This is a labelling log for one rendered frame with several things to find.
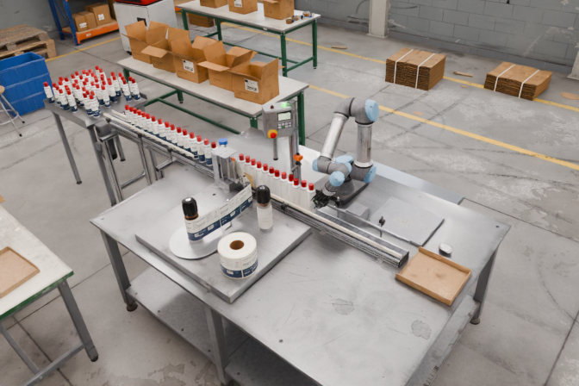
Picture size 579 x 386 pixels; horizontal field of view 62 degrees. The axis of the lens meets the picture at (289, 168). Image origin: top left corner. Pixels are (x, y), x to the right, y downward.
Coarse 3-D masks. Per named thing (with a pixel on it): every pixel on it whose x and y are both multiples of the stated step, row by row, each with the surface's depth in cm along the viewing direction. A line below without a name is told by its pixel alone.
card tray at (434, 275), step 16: (416, 256) 265; (432, 256) 264; (400, 272) 256; (416, 272) 255; (432, 272) 255; (448, 272) 254; (464, 272) 254; (416, 288) 246; (432, 288) 246; (448, 288) 246; (448, 304) 237
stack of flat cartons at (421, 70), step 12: (408, 48) 677; (396, 60) 643; (408, 60) 641; (420, 60) 639; (432, 60) 638; (444, 60) 650; (396, 72) 648; (408, 72) 638; (420, 72) 627; (432, 72) 624; (408, 84) 646; (420, 84) 636; (432, 84) 638
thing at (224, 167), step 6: (216, 156) 306; (216, 162) 308; (222, 162) 308; (228, 162) 312; (216, 168) 312; (222, 168) 310; (228, 168) 308; (216, 174) 315; (222, 174) 312; (228, 174) 311; (216, 180) 318; (222, 180) 314; (228, 180) 314; (222, 186) 317; (228, 186) 312; (234, 186) 317
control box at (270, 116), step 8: (272, 104) 285; (280, 104) 285; (264, 112) 281; (272, 112) 279; (264, 120) 286; (272, 120) 282; (288, 120) 285; (264, 128) 291; (272, 128) 285; (288, 128) 288; (280, 136) 289
